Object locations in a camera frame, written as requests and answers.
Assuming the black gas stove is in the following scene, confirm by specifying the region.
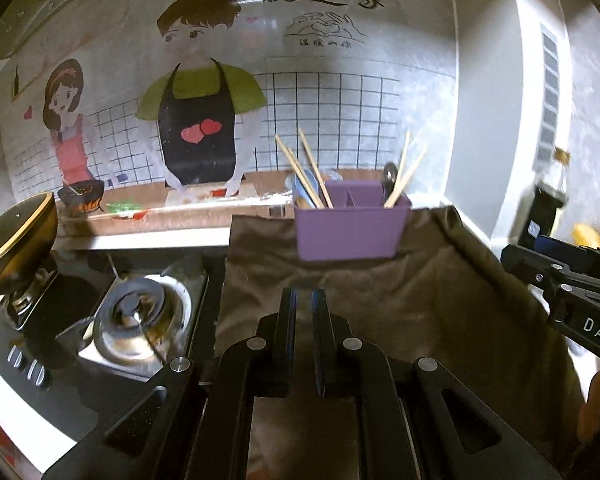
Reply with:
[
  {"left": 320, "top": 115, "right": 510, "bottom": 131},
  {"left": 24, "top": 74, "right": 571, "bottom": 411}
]
[{"left": 0, "top": 252, "right": 211, "bottom": 441}]

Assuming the dark sauce bottle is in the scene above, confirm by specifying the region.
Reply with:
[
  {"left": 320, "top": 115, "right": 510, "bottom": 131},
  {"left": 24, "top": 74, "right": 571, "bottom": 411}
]
[{"left": 517, "top": 146, "right": 571, "bottom": 256}]

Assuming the purple utensil holder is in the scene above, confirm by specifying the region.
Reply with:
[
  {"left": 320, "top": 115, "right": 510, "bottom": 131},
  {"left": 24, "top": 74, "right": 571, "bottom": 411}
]
[{"left": 294, "top": 182, "right": 413, "bottom": 262}]

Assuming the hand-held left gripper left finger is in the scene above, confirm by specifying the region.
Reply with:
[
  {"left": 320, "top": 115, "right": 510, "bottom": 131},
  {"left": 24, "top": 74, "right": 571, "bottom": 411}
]
[{"left": 42, "top": 287, "right": 298, "bottom": 480}]

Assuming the wooden chopstick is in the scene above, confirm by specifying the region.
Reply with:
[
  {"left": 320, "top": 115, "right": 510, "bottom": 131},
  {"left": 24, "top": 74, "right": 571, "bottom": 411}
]
[
  {"left": 391, "top": 131, "right": 412, "bottom": 206},
  {"left": 385, "top": 146, "right": 429, "bottom": 209},
  {"left": 286, "top": 147, "right": 321, "bottom": 209},
  {"left": 275, "top": 134, "right": 327, "bottom": 209},
  {"left": 298, "top": 128, "right": 334, "bottom": 209}
]

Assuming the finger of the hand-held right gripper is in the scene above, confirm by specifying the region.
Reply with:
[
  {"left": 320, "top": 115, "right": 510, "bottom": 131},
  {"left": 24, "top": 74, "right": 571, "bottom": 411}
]
[
  {"left": 535, "top": 234, "right": 600, "bottom": 281},
  {"left": 500, "top": 244, "right": 600, "bottom": 302}
]

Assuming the black and gold pot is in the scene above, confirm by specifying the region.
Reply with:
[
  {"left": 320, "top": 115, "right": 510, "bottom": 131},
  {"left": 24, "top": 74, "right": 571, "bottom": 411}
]
[{"left": 0, "top": 191, "right": 60, "bottom": 293}]

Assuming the cartoon wall poster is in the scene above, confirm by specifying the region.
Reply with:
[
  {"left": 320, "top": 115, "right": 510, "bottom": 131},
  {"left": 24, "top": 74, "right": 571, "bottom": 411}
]
[{"left": 0, "top": 0, "right": 461, "bottom": 221}]

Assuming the blue plastic spoon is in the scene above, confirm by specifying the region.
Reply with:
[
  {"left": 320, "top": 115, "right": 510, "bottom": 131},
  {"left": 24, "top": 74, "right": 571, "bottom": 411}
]
[{"left": 291, "top": 170, "right": 321, "bottom": 208}]

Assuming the brown cloth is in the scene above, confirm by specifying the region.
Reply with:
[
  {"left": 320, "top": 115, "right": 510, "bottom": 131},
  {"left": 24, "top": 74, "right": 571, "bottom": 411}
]
[{"left": 214, "top": 205, "right": 588, "bottom": 480}]

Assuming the yellow lid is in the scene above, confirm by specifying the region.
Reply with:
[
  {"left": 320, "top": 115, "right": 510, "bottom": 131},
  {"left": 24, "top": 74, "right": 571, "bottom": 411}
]
[{"left": 572, "top": 222, "right": 600, "bottom": 250}]

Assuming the white vent grille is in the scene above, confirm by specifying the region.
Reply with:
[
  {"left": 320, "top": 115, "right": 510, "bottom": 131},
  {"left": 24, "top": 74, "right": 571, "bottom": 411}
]
[{"left": 535, "top": 22, "right": 561, "bottom": 161}]

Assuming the metal spoon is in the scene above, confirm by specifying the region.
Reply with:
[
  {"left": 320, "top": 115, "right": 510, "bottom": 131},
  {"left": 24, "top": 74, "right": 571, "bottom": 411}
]
[{"left": 382, "top": 161, "right": 401, "bottom": 206}]

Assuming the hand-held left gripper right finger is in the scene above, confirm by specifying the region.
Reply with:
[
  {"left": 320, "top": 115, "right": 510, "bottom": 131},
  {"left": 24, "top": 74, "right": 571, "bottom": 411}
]
[{"left": 311, "top": 288, "right": 563, "bottom": 480}]

